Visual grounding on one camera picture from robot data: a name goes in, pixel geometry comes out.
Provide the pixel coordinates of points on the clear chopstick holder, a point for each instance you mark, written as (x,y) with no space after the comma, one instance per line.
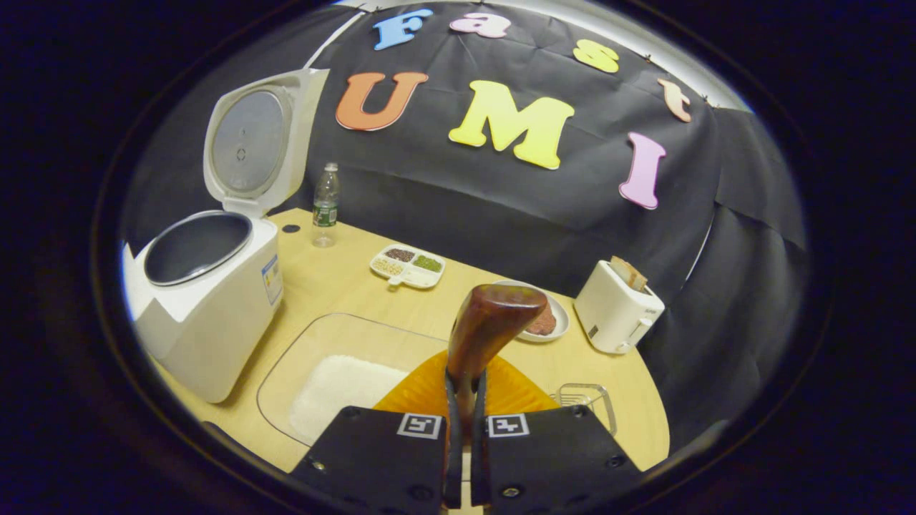
(594,397)

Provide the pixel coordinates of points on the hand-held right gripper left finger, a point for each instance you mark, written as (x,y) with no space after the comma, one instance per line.
(452,465)

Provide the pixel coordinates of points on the white toaster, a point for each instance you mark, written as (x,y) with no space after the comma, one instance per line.
(612,315)

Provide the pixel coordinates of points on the toast bread slice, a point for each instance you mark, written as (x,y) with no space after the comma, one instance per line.
(628,273)

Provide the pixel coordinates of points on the white rice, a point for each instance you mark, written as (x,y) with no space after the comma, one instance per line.
(336,393)

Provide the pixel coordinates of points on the brown wooden spoon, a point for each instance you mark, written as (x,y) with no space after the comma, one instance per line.
(494,322)

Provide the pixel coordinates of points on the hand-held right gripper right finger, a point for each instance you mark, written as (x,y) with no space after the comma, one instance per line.
(478,465)

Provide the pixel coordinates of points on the clear plastic water bottle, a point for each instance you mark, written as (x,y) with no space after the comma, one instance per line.
(325,207)

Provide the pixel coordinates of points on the white divided grain tray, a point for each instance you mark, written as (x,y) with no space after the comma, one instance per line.
(422,277)

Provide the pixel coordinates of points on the white rice cooker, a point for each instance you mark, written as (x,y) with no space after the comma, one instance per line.
(207,322)

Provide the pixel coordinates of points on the white round plate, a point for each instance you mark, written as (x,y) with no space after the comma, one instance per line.
(562,315)

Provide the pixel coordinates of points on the brown meat piece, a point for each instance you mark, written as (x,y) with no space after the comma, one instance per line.
(544,322)

